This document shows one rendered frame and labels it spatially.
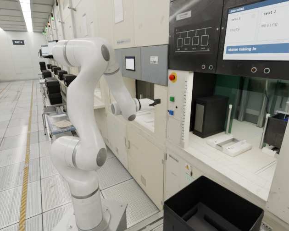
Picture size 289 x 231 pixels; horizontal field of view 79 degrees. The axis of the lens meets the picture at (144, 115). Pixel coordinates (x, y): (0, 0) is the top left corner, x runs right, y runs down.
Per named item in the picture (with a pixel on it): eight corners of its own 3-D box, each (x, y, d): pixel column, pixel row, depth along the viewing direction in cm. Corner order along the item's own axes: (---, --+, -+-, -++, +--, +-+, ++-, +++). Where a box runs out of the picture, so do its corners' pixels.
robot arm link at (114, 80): (128, 74, 81) (140, 118, 103) (115, 61, 92) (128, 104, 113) (110, 82, 79) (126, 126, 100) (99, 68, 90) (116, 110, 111)
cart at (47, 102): (46, 114, 481) (42, 97, 465) (66, 111, 506) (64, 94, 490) (47, 125, 404) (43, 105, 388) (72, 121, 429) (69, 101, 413)
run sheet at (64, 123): (51, 123, 286) (51, 123, 285) (65, 119, 303) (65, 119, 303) (60, 128, 267) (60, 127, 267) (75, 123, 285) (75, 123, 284)
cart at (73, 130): (48, 138, 342) (43, 114, 326) (76, 131, 368) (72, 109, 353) (55, 162, 264) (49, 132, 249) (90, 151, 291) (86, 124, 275)
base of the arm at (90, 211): (58, 234, 77) (51, 200, 71) (83, 201, 94) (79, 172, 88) (98, 244, 72) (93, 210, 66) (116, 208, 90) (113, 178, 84)
